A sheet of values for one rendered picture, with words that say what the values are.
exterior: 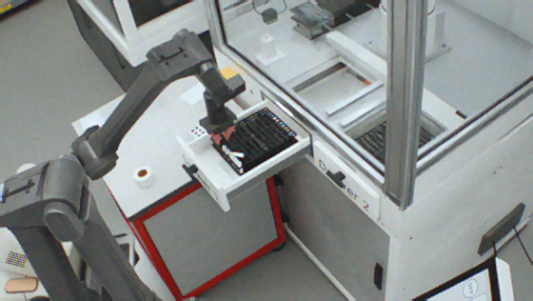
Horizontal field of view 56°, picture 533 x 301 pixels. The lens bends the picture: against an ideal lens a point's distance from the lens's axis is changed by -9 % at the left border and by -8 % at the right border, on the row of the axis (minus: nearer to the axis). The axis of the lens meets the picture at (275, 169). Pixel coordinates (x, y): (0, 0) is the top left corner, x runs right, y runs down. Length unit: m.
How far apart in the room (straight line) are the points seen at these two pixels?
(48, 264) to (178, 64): 0.47
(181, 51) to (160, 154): 0.91
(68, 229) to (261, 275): 1.80
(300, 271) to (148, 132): 0.93
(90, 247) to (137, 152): 1.22
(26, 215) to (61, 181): 0.07
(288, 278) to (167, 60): 1.55
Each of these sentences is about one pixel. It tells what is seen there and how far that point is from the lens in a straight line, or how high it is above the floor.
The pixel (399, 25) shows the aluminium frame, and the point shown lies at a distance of 1.10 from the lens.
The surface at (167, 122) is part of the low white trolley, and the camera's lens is 2.11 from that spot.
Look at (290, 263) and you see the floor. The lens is 2.51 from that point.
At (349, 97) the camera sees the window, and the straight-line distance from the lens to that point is 1.42.
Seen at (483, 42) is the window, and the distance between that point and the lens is 1.35.
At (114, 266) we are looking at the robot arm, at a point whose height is 1.43.
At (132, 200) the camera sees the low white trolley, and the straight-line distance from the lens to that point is 1.89.
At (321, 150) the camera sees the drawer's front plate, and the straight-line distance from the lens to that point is 1.65.
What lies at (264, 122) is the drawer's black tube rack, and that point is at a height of 0.90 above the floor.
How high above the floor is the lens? 2.12
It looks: 48 degrees down
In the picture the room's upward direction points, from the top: 11 degrees counter-clockwise
